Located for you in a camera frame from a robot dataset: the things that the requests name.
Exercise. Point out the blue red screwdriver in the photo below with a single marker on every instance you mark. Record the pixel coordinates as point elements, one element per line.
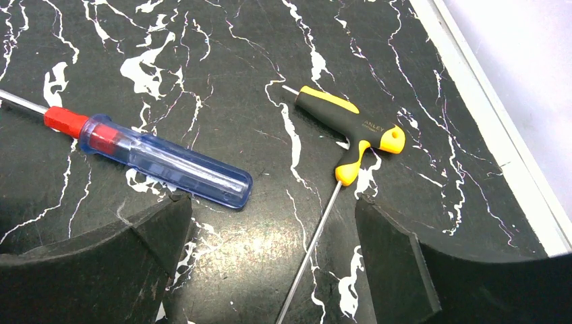
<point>153,156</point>

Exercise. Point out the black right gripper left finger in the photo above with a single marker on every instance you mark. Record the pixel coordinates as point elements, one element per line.
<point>116,273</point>

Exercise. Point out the aluminium table edge rail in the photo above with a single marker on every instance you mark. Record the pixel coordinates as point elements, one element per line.
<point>531,189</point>

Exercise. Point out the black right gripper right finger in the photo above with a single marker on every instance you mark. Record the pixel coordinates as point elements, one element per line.
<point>415,276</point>

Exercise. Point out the yellow black T-handle hex key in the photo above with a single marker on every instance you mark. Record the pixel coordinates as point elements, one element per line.
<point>361,132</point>

